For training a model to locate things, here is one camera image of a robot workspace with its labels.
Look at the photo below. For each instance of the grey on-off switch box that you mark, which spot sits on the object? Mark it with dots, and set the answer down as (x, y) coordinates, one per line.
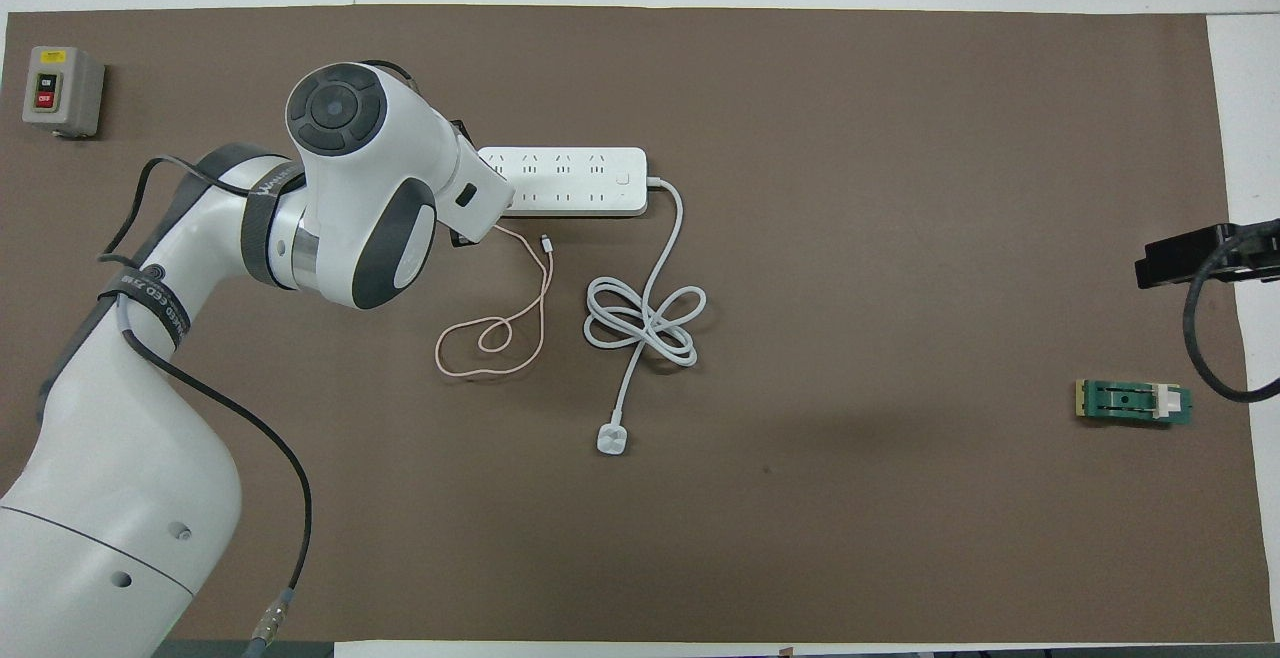
(62, 90)

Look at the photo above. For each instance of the green knife switch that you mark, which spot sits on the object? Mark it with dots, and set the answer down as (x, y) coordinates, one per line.
(1130, 403)

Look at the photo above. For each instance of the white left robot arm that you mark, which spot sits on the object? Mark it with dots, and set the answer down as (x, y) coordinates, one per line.
(360, 198)

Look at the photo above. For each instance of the brown table mat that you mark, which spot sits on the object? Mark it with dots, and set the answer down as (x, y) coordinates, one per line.
(850, 138)

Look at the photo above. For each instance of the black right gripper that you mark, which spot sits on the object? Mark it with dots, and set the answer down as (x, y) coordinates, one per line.
(1260, 258)

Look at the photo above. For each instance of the white power strip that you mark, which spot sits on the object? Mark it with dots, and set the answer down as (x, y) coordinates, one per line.
(570, 181)

